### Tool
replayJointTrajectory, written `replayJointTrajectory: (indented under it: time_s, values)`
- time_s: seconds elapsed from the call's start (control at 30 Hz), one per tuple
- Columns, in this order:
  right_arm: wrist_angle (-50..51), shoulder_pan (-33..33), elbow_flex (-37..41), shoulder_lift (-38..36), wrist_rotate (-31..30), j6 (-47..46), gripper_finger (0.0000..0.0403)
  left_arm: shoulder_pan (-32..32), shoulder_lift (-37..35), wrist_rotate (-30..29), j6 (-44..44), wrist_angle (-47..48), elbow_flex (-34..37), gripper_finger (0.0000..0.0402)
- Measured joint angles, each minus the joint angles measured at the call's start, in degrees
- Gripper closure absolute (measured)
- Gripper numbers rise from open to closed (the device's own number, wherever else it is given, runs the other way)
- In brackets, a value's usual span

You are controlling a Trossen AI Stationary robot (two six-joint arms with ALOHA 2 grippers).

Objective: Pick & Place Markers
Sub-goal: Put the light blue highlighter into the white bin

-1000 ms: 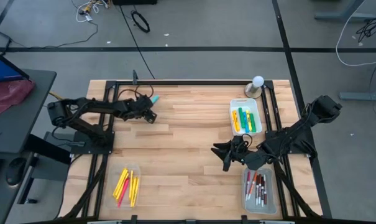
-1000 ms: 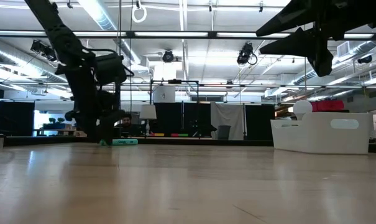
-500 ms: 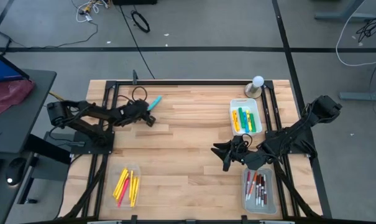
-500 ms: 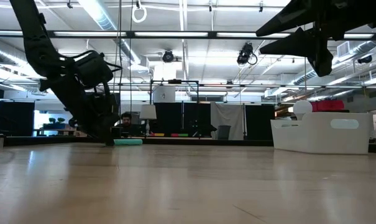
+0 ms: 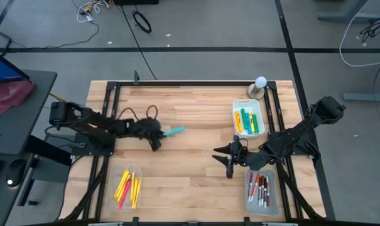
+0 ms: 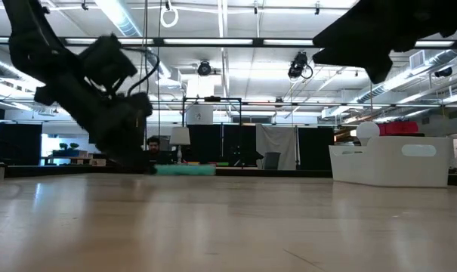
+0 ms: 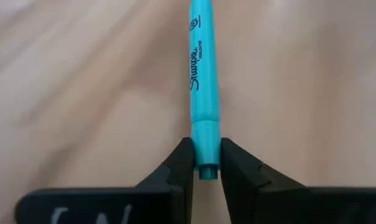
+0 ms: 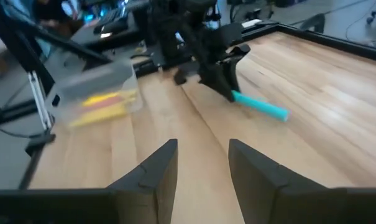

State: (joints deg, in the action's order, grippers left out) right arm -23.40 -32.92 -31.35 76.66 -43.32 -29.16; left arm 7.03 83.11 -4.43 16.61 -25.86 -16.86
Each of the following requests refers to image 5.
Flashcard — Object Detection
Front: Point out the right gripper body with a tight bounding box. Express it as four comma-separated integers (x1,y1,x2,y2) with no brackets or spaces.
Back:
225,134,272,180

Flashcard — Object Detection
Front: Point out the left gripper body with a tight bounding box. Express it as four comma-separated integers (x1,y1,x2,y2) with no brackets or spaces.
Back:
126,117,164,142

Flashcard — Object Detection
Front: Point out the teal highlighter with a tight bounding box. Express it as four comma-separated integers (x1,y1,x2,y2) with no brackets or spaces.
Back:
162,126,186,137

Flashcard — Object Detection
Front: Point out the pink dry-erase marker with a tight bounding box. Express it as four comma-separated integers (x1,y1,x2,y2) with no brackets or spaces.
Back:
247,171,254,203

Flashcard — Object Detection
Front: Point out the orange dry-erase marker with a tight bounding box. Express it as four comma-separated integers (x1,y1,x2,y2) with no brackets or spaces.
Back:
251,172,260,203

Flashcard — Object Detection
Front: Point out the orange-yellow chunky highlighter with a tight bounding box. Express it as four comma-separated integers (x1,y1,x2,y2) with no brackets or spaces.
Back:
234,110,243,134

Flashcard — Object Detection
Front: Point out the slim pink highlighter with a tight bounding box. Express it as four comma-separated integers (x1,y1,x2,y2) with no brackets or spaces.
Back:
118,178,133,210

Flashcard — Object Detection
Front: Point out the white plastic bin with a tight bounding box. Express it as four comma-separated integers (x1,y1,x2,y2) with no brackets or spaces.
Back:
232,99,266,138

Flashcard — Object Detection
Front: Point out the grey translucent plastic bin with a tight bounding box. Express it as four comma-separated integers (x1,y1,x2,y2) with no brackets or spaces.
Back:
243,168,281,217

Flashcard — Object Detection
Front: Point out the clear plastic bin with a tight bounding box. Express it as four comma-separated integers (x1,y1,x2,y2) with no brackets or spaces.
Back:
109,164,143,213

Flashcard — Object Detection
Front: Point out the white bulb on metal base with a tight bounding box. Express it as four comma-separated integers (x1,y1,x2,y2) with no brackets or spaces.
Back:
246,76,268,100

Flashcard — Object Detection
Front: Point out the black side desk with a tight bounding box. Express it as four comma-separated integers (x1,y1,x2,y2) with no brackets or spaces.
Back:
0,69,73,226

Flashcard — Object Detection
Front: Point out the grey desk foot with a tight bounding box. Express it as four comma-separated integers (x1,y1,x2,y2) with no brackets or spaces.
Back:
317,0,380,23
342,90,380,103

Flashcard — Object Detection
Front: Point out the black computer mouse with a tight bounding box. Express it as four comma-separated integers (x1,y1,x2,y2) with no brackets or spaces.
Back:
5,158,28,188

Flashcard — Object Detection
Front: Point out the red cloth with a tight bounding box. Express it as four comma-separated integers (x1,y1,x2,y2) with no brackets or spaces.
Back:
0,80,36,120

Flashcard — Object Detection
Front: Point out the laptop with blue screen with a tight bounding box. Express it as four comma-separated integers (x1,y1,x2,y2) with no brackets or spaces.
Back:
0,46,30,84

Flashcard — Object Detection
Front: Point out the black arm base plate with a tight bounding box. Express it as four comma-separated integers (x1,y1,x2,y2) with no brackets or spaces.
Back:
70,131,116,157
268,131,319,158

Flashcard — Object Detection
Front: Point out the thin black floor cable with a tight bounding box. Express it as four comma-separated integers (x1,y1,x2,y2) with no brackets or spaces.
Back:
119,4,158,81

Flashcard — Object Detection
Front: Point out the coiled black cable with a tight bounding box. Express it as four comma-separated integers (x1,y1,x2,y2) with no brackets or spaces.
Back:
132,10,153,34

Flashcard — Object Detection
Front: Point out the white cable bundle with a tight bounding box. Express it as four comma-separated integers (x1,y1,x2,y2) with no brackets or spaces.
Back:
72,0,112,24

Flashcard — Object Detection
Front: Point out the long white floor cable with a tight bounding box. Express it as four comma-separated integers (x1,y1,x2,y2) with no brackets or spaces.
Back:
339,0,380,68

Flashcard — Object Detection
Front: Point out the tangled black cable bundle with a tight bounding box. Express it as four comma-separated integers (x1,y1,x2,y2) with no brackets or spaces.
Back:
360,14,380,44

